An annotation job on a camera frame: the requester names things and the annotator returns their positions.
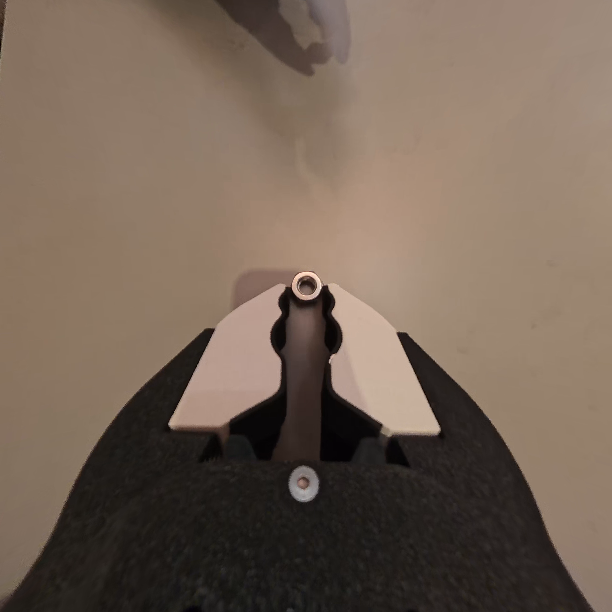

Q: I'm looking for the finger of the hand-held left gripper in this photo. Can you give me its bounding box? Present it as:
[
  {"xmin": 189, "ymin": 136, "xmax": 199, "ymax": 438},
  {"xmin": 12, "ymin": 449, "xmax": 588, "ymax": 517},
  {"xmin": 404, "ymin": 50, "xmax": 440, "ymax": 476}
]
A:
[{"xmin": 281, "ymin": 0, "xmax": 353, "ymax": 66}]

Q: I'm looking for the silver hex nut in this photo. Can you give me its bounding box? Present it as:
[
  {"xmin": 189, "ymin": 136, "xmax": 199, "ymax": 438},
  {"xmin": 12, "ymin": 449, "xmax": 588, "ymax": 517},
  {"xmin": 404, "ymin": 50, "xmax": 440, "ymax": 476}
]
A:
[{"xmin": 292, "ymin": 271, "xmax": 323, "ymax": 303}]

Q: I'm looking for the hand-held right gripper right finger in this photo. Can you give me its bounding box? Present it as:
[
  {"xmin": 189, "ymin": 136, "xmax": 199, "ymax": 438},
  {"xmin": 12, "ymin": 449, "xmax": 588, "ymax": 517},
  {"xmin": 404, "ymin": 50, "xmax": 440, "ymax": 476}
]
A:
[{"xmin": 324, "ymin": 282, "xmax": 441, "ymax": 438}]

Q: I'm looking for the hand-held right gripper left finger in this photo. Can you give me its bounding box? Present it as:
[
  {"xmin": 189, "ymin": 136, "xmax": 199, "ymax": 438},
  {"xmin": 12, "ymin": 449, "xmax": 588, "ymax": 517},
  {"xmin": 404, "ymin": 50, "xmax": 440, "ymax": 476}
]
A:
[{"xmin": 169, "ymin": 283, "xmax": 290, "ymax": 448}]

